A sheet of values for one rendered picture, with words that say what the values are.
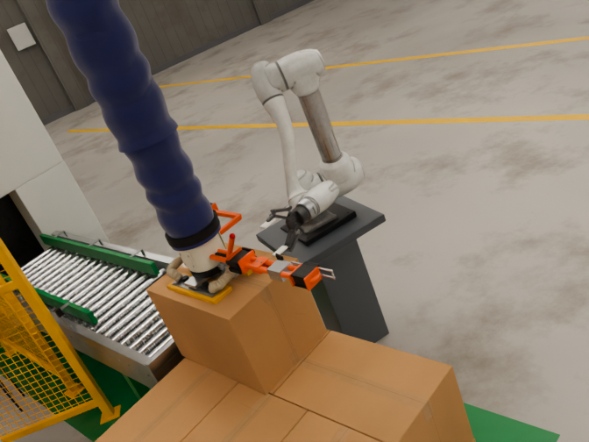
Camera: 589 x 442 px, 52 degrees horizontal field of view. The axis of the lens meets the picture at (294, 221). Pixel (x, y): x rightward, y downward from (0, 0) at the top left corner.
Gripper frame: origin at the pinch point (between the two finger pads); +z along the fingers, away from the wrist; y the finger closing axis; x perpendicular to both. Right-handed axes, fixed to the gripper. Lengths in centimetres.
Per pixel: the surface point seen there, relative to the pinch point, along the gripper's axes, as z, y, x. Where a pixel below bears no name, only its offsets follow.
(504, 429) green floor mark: -29, 107, -64
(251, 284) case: 13.4, 12.9, 4.8
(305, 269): 13.6, -2.3, -32.9
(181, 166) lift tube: 11.7, -39.6, 17.4
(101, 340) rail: 47, 48, 110
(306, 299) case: -3.1, 31.6, -3.0
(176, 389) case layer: 48, 53, 41
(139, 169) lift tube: 24, -44, 26
